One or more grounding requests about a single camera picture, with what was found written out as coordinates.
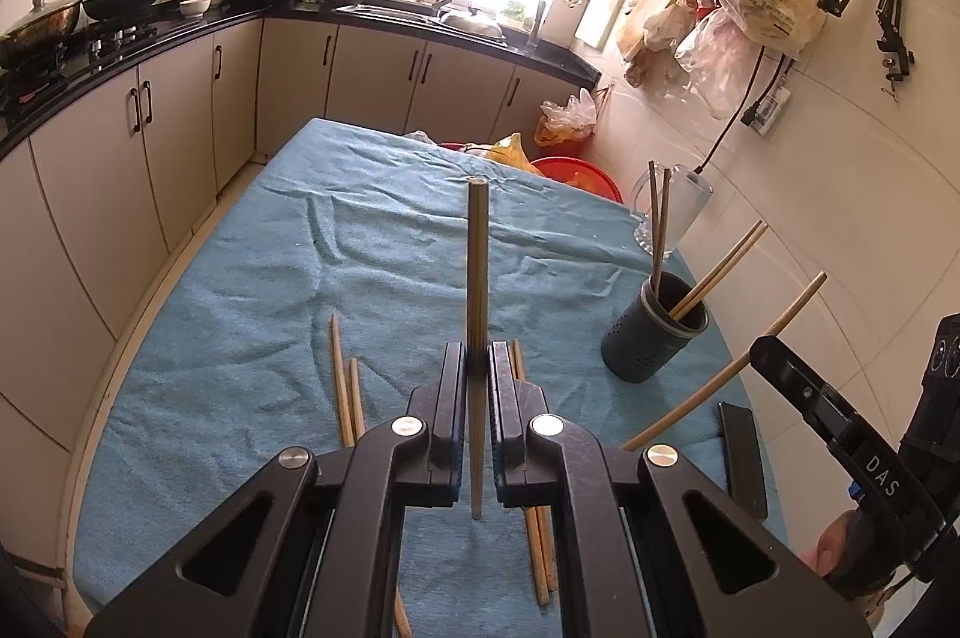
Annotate long wooden chopstick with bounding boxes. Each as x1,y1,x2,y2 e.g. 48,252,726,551
514,344,560,594
652,169,672,301
648,160,662,309
510,340,551,608
466,176,489,520
621,272,828,453
669,220,764,316
330,314,356,448
349,358,413,638
677,225,770,322

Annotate white cutting board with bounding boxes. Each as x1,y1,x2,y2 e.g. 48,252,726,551
574,0,628,51

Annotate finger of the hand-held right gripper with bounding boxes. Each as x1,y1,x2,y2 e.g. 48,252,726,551
750,336,880,459

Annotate cream lower kitchen cabinets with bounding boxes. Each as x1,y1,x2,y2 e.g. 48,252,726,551
0,15,601,451

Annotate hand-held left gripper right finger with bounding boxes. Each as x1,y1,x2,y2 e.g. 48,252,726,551
490,342,875,638

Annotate black kitchen countertop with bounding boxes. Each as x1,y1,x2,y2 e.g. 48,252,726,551
0,0,602,159

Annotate black power cable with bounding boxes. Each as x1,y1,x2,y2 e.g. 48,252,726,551
694,45,788,175

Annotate black smartphone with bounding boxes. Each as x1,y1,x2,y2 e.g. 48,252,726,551
718,402,770,521

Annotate orange plastic bag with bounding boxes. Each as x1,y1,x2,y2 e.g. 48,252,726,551
534,89,598,159

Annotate black gas stove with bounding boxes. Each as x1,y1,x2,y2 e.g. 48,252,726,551
0,23,163,100

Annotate wall socket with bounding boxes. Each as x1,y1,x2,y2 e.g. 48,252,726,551
750,86,793,138

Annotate translucent plastic bag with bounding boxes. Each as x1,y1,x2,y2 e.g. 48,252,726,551
673,6,760,100

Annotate yellow plastic bag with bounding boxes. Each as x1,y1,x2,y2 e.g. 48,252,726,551
487,134,543,174

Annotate blue table cloth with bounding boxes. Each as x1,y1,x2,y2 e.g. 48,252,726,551
71,116,788,638

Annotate clear glass pitcher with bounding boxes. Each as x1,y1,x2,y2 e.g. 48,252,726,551
632,164,714,255

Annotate red plastic basin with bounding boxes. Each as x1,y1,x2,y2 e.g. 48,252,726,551
531,156,623,205

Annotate steel pot with lid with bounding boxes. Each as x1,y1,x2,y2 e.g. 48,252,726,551
0,0,83,60

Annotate steel pan lid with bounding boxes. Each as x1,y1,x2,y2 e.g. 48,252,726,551
439,5,506,43

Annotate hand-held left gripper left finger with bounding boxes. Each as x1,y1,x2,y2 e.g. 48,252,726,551
86,342,468,638

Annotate person's right hand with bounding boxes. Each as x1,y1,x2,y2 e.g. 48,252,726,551
799,509,905,616

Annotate dark grey chopstick holder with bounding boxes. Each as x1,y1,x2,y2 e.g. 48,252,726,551
601,275,710,384

